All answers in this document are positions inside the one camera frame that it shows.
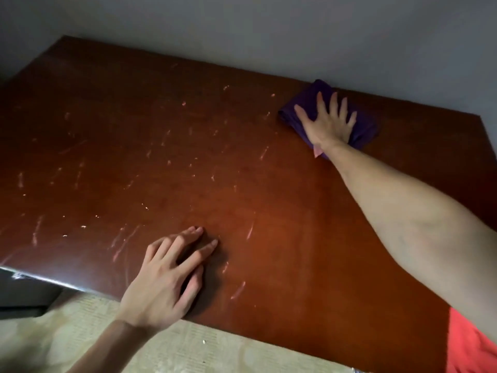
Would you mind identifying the person's right hand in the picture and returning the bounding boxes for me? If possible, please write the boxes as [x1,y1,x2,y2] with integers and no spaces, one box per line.
[294,91,358,152]

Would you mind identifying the person's left hand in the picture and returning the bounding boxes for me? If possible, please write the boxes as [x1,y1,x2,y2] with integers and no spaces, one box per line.
[116,225,219,335]

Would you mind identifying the purple cloth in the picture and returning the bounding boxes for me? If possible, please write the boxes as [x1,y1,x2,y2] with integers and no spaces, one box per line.
[277,78,379,160]

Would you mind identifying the red cloth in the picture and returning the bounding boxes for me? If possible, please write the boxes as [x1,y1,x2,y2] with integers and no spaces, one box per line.
[446,306,497,373]

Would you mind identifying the person's right forearm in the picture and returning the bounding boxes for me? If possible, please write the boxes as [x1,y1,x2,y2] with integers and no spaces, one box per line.
[319,138,497,345]

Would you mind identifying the brown wooden table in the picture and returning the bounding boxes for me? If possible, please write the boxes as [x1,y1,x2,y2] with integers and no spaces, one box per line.
[0,34,497,373]

